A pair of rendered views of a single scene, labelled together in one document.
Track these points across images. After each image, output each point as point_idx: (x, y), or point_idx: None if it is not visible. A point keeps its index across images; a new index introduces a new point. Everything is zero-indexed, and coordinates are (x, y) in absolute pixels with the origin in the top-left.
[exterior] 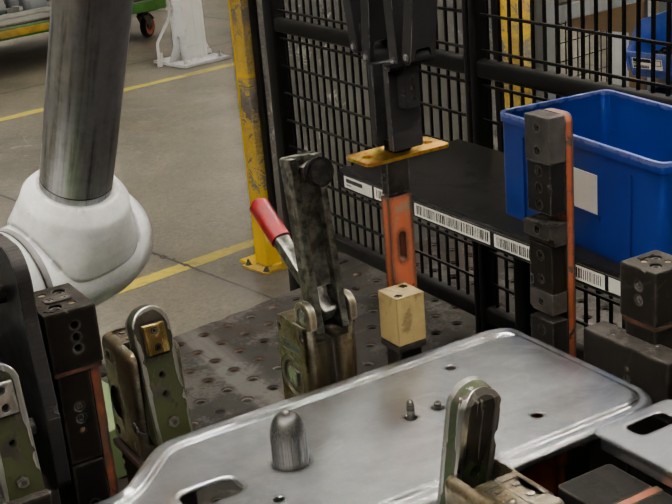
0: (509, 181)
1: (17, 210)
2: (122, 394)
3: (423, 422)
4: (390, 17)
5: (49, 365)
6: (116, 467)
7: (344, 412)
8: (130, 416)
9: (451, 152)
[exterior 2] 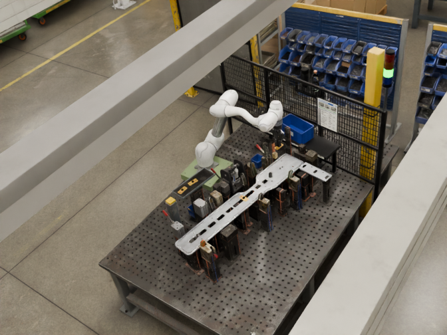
0: None
1: (209, 138)
2: (249, 171)
3: (281, 169)
4: (279, 137)
5: None
6: None
7: (273, 169)
8: (250, 173)
9: None
